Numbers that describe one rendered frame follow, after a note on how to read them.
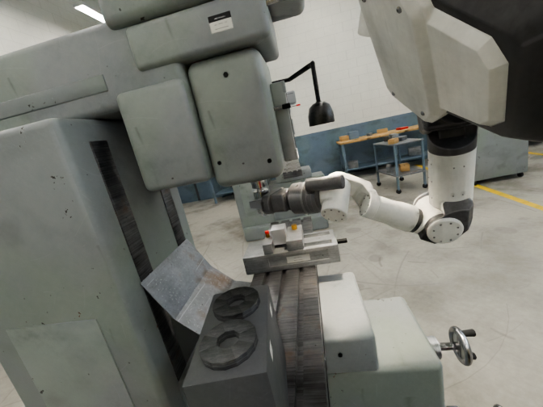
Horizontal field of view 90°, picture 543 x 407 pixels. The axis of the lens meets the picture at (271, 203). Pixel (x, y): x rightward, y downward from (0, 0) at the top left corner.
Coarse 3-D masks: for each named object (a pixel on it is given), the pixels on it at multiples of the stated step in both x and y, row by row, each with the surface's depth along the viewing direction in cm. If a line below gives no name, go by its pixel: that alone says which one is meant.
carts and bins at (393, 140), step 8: (392, 136) 463; (400, 136) 471; (376, 144) 500; (384, 144) 474; (392, 144) 450; (400, 144) 437; (376, 152) 515; (400, 152) 518; (376, 160) 519; (400, 160) 521; (424, 160) 446; (376, 168) 525; (392, 168) 515; (400, 168) 475; (408, 168) 466; (416, 168) 474; (424, 168) 450; (400, 176) 450; (424, 176) 453; (424, 184) 457; (400, 192) 458
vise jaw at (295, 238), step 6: (288, 228) 109; (300, 228) 106; (288, 234) 102; (294, 234) 101; (300, 234) 100; (288, 240) 97; (294, 240) 96; (300, 240) 96; (288, 246) 97; (294, 246) 96; (300, 246) 96
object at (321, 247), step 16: (272, 240) 101; (304, 240) 104; (320, 240) 101; (336, 240) 99; (256, 256) 99; (272, 256) 98; (288, 256) 98; (304, 256) 97; (320, 256) 97; (336, 256) 96; (256, 272) 101
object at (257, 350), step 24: (240, 288) 55; (264, 288) 56; (216, 312) 49; (240, 312) 48; (264, 312) 48; (216, 336) 43; (240, 336) 42; (264, 336) 42; (192, 360) 41; (216, 360) 38; (240, 360) 38; (264, 360) 38; (192, 384) 37; (216, 384) 36; (240, 384) 36; (264, 384) 36
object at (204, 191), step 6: (216, 180) 756; (198, 186) 767; (204, 186) 765; (216, 186) 761; (198, 192) 774; (204, 192) 770; (210, 192) 768; (216, 192) 766; (198, 198) 779; (204, 198) 775; (210, 198) 773
